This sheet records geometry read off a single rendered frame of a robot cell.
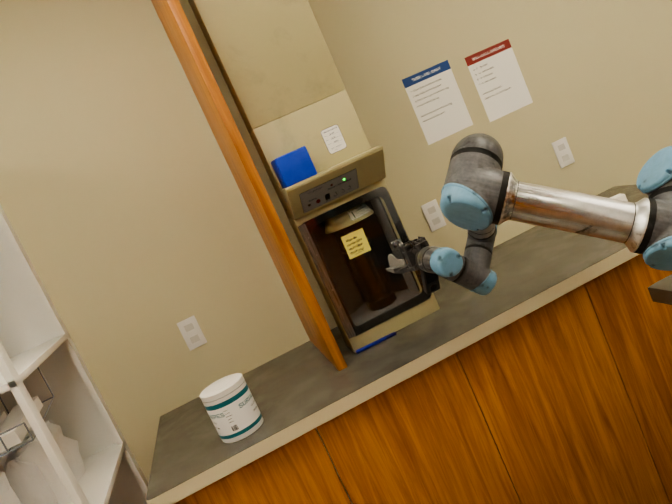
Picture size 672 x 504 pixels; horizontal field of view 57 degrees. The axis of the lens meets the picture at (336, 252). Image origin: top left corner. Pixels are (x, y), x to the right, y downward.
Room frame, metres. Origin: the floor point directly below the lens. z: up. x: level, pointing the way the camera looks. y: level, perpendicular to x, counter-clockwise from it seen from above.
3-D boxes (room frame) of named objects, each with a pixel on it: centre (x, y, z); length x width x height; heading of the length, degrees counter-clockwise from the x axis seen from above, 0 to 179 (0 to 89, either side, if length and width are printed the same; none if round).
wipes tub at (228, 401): (1.69, 0.45, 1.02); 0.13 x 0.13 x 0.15
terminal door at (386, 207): (1.94, -0.08, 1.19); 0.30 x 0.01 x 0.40; 100
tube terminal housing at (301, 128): (2.07, -0.06, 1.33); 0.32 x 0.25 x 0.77; 100
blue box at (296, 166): (1.88, 0.01, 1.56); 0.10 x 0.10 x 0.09; 10
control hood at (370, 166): (1.89, -0.09, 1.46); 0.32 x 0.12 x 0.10; 100
